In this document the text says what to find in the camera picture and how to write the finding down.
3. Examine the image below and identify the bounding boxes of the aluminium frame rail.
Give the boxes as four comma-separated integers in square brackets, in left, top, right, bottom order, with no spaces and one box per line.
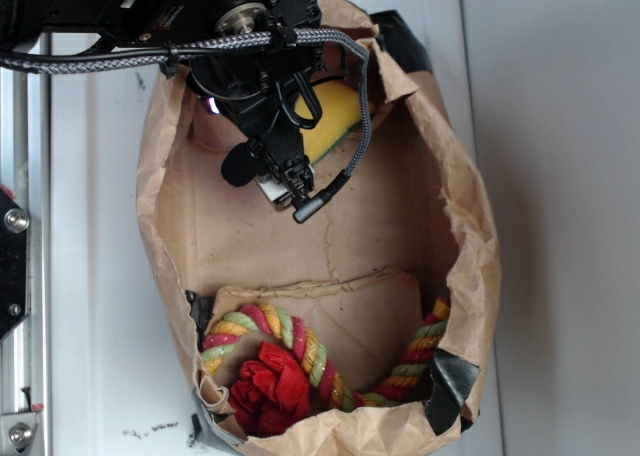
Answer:
[1,69,52,455]

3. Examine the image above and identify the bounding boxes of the silver corner bracket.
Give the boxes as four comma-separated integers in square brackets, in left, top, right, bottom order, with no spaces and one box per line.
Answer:
[1,412,44,456]

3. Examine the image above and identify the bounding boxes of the red crumpled tissue paper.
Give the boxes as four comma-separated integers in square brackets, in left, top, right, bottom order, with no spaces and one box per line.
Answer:
[229,342,311,437]

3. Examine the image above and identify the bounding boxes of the grey braided cable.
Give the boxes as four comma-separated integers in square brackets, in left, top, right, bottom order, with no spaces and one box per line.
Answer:
[0,25,374,225]

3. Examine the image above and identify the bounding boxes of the brown paper bag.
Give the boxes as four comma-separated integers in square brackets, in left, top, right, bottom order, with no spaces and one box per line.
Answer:
[137,0,501,455]

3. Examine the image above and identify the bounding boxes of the yellow green sponge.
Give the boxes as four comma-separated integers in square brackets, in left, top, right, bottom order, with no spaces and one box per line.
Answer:
[301,80,361,164]

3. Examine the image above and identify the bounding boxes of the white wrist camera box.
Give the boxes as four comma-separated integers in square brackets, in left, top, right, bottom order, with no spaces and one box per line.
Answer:
[255,165,315,211]

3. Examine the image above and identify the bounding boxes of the white plastic tray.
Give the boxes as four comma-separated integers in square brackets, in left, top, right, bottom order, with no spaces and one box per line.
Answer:
[48,0,504,455]

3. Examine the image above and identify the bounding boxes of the black metal bracket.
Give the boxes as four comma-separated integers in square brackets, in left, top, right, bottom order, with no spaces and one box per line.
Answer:
[0,185,30,341]

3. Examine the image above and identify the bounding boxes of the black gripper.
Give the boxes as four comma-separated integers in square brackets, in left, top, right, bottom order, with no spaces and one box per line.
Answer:
[188,45,323,175]

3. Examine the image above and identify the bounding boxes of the multicolour rope toy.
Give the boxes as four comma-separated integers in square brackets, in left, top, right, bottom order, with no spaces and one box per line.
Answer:
[201,299,451,411]

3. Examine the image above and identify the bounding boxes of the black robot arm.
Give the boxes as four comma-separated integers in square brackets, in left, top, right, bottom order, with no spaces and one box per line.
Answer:
[1,0,323,206]

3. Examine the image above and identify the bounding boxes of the black foam microphone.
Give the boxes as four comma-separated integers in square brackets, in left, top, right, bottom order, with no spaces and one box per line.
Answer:
[221,142,260,187]

